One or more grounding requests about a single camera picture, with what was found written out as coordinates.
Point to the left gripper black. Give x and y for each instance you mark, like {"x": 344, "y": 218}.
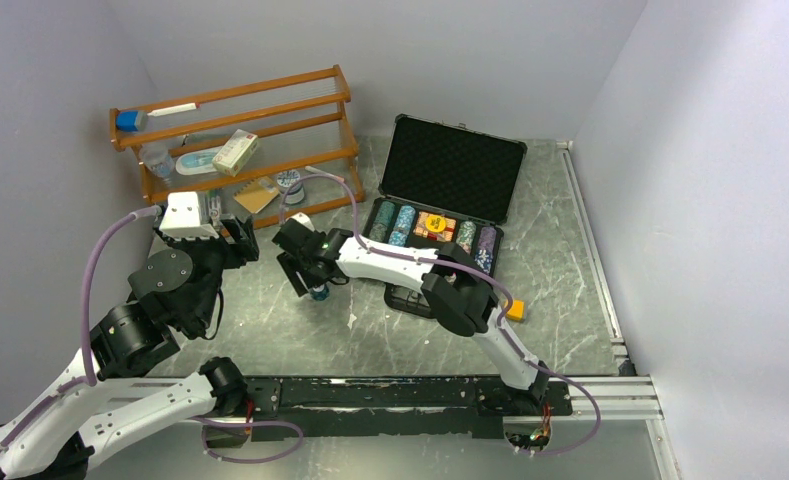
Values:
{"x": 245, "y": 246}

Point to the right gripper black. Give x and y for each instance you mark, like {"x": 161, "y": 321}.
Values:
{"x": 293, "y": 271}

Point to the yellow big blind button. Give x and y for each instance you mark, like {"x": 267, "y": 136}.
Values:
{"x": 436, "y": 224}

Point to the black poker set case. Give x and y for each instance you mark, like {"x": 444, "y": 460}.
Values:
{"x": 452, "y": 171}

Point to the white dealer button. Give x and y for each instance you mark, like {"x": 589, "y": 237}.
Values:
{"x": 516, "y": 311}

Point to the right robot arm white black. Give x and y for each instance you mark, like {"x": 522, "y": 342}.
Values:
{"x": 462, "y": 298}

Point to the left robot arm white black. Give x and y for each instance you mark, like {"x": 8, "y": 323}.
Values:
{"x": 69, "y": 431}

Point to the marker pen set pack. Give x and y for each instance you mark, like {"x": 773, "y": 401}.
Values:
{"x": 214, "y": 203}

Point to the yellow notepad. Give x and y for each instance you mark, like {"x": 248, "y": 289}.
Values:
{"x": 257, "y": 194}

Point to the green chip stack row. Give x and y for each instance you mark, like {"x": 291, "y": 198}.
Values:
{"x": 382, "y": 221}

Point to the cleaning gel jar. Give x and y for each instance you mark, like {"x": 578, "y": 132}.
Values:
{"x": 290, "y": 184}

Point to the white green carton box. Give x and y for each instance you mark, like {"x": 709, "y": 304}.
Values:
{"x": 236, "y": 152}

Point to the white pink pen lower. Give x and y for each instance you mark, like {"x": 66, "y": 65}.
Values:
{"x": 318, "y": 171}

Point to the oval light blue dish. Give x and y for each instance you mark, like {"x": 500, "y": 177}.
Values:
{"x": 197, "y": 162}

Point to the light blue red chip row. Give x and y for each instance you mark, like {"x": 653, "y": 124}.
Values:
{"x": 402, "y": 226}

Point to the orange wooden shelf rack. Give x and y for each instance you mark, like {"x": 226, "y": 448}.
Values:
{"x": 300, "y": 120}

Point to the red playing card deck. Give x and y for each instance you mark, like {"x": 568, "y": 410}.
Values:
{"x": 421, "y": 231}

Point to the clear plastic bottle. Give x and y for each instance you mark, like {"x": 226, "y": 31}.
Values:
{"x": 158, "y": 160}

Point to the white red pen top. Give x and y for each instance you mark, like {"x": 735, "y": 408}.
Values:
{"x": 175, "y": 109}

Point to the green orange chip row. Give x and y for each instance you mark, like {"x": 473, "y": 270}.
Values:
{"x": 465, "y": 235}

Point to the blue white eraser block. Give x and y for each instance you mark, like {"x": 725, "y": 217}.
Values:
{"x": 131, "y": 120}

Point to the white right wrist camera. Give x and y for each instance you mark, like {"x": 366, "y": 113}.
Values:
{"x": 304, "y": 220}

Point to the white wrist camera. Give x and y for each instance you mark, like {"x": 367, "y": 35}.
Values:
{"x": 187, "y": 217}
{"x": 304, "y": 220}

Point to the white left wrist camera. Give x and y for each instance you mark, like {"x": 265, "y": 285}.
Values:
{"x": 187, "y": 217}

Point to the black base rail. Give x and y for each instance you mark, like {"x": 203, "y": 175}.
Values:
{"x": 281, "y": 407}

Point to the aluminium frame rail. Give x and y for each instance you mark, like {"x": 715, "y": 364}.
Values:
{"x": 625, "y": 396}

